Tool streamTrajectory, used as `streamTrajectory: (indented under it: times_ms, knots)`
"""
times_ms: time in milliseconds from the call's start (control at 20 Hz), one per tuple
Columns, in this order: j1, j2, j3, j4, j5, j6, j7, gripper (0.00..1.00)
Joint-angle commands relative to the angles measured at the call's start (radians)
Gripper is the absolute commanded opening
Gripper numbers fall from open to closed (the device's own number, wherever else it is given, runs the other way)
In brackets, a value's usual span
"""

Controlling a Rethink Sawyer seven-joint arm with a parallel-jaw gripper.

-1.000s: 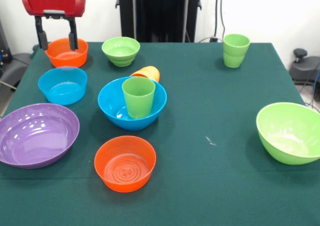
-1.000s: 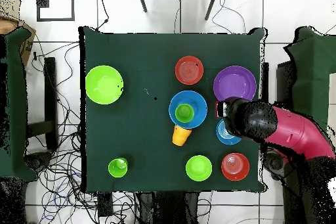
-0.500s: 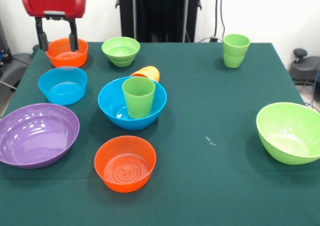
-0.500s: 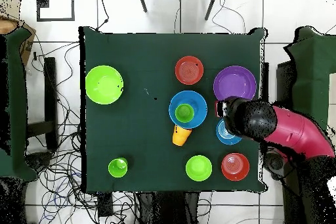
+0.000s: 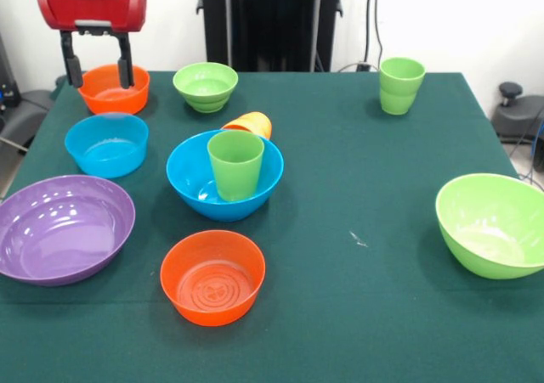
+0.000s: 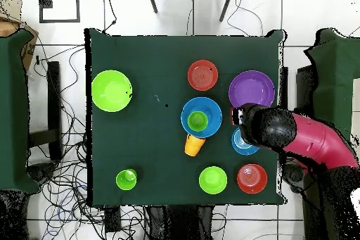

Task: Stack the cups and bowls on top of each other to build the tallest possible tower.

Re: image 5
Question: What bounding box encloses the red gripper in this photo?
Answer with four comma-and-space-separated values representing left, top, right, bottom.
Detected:
36, 0, 148, 90

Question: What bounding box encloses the large blue bowl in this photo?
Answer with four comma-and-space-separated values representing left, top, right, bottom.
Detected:
166, 129, 285, 222

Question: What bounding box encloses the orange-yellow stepped cup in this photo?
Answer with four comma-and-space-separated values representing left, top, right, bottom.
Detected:
220, 111, 273, 141

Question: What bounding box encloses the orange bowl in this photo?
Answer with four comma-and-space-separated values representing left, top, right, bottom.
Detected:
159, 229, 267, 328
77, 63, 150, 115

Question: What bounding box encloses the grey stand base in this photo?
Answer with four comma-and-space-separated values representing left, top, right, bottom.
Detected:
491, 81, 544, 146
0, 88, 56, 151

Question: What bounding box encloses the black device with blue light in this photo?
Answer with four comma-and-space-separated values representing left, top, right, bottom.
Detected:
0, 32, 22, 108

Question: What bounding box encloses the small blue bowl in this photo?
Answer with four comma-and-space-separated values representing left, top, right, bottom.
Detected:
64, 111, 150, 178

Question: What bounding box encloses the small light green bowl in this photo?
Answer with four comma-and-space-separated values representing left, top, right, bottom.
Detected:
172, 61, 240, 114

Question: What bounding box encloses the purple bowl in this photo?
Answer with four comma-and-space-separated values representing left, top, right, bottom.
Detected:
0, 174, 137, 288

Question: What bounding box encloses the green stepped cup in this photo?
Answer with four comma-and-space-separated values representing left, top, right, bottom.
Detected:
378, 57, 427, 115

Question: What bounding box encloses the dark green tablecloth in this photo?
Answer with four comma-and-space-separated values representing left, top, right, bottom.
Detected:
0, 70, 544, 383

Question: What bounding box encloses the large green bowl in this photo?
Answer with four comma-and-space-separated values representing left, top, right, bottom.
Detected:
434, 172, 544, 280

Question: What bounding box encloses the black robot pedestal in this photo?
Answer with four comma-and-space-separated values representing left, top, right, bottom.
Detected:
195, 0, 344, 73

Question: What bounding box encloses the black cable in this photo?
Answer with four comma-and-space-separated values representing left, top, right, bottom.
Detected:
367, 0, 385, 70

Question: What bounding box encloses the blue cable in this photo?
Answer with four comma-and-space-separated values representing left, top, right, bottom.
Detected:
520, 119, 544, 180

